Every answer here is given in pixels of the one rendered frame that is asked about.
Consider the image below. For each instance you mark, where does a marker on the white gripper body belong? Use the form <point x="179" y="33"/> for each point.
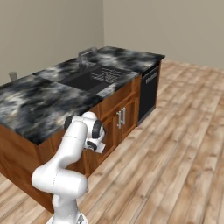
<point x="100" y="148"/>

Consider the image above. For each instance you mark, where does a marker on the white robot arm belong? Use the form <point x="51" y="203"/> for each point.
<point x="68" y="151"/>

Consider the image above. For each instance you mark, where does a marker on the wooden drawer front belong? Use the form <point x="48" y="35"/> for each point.
<point x="93" y="164"/>
<point x="49" y="145"/>

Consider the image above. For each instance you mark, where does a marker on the clear glass cup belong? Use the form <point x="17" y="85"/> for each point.
<point x="13" y="76"/>

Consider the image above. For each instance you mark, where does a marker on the wooden cupboard door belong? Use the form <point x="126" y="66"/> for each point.
<point x="130" y="116"/>
<point x="112" y="137"/>

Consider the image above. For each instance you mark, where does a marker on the wooden panel under sink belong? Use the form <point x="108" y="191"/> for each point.
<point x="122" y="94"/>

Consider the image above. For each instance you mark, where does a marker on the black kitchen sink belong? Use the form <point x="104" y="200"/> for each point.
<point x="87" y="79"/>

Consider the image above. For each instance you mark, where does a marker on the black dishwasher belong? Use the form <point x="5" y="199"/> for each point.
<point x="148" y="96"/>

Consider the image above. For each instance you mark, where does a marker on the grey metal tap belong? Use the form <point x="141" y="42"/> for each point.
<point x="83" y="58"/>

